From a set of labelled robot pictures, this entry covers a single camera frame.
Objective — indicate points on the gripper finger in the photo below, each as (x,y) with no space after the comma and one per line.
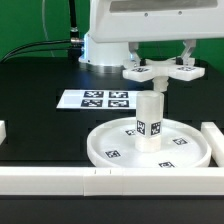
(185,57)
(135,59)

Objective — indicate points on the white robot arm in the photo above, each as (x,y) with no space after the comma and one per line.
(111,56)

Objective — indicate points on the white right rail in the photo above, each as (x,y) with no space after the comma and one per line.
(215,139)

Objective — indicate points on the white round table top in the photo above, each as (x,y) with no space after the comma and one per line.
(112,144)

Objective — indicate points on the white left rail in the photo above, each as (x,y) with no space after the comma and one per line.
(2,131)

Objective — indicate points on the white marker tag sheet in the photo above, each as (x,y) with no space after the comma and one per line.
(97,99)

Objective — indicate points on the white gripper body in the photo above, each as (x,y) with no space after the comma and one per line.
(155,20)

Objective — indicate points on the white rail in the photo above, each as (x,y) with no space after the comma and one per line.
(215,139)
(2,131)
(110,181)

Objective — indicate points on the white cross-shaped table base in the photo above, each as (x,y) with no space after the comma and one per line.
(160,71)

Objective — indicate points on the white front rail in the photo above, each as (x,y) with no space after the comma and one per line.
(110,181)

